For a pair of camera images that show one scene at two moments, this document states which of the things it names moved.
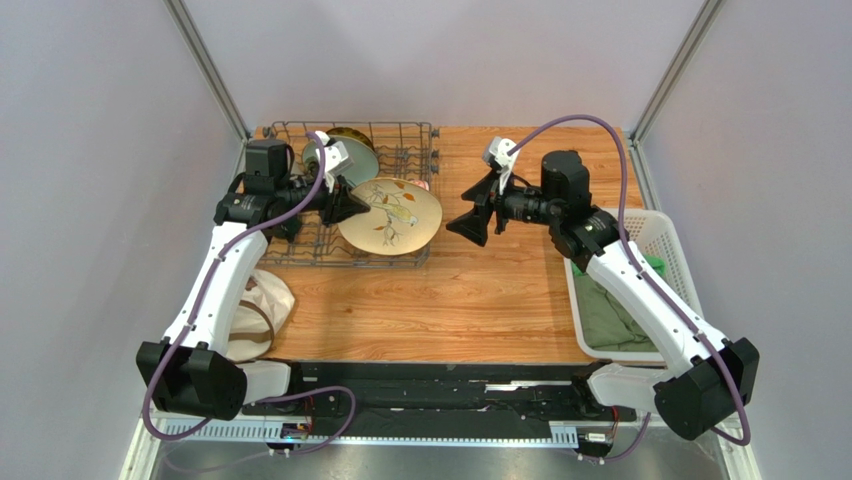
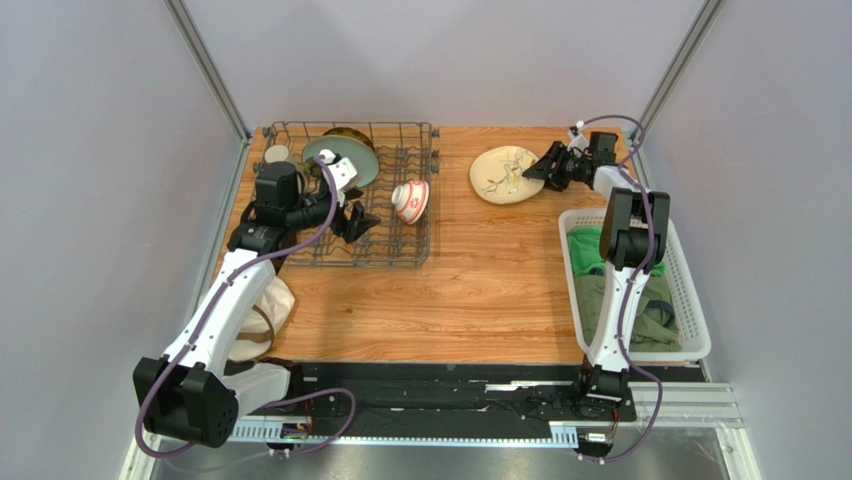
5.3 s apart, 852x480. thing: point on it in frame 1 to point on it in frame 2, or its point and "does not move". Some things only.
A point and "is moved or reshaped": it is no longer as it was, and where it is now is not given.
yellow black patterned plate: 345,131 does not move
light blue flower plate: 366,164 does not move
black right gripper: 496,206 to 559,168
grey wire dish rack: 404,149 does not move
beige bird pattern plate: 404,215 is moved or reshaped
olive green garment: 609,323 does not move
